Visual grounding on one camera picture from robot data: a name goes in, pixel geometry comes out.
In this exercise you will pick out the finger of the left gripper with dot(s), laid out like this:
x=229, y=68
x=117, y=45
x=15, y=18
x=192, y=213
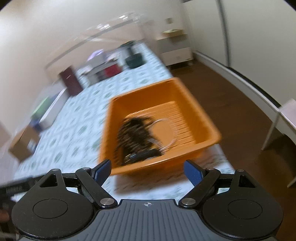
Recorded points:
x=19, y=186

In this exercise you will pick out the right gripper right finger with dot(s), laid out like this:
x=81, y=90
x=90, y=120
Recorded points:
x=203, y=181

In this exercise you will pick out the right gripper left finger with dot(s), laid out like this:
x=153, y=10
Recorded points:
x=91, y=181

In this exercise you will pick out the orange plastic tray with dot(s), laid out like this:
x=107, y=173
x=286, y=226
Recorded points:
x=181, y=123

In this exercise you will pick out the floral tablecloth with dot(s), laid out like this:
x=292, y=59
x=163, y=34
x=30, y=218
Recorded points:
x=73, y=141

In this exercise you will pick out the brown cardboard box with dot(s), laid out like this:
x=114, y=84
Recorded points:
x=24, y=143

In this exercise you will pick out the white and blue long box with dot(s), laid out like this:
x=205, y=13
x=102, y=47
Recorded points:
x=58, y=101

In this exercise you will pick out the green box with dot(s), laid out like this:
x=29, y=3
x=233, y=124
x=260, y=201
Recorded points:
x=41, y=108

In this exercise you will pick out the white chair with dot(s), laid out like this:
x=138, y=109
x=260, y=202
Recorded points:
x=281, y=136

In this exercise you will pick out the dark brown cylindrical canister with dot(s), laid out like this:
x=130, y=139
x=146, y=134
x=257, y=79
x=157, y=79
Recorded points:
x=71, y=82

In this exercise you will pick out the white tissue box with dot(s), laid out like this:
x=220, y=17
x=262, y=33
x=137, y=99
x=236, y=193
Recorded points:
x=98, y=57

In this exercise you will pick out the white bedside cabinet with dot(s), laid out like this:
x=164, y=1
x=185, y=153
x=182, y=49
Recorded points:
x=175, y=50

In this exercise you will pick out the sliding wardrobe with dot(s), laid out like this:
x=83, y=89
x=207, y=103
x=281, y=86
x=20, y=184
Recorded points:
x=254, y=38

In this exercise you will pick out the wooden tray on cabinet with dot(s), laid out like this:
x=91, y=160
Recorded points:
x=173, y=33

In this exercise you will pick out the plastic wrapped headboard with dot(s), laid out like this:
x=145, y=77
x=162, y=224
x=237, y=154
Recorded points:
x=47, y=60

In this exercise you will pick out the wall socket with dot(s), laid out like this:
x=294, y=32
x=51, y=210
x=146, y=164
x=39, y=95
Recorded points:
x=169, y=20

